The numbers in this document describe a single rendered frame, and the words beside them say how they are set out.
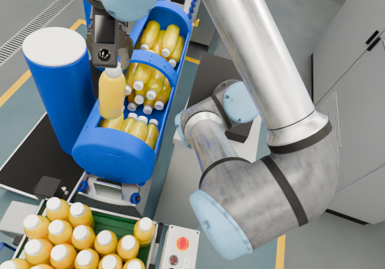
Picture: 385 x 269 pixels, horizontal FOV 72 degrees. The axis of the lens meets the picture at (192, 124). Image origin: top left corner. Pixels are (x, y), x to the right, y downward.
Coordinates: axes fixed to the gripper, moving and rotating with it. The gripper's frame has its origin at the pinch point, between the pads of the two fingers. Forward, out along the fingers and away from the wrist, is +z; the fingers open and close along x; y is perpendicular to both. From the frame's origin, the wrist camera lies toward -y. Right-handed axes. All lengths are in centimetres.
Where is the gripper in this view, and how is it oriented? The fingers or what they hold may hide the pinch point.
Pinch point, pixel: (113, 67)
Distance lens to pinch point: 70.0
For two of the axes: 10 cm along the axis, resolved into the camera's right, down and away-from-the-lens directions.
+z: -1.7, 4.4, 8.8
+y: -0.3, -9.0, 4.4
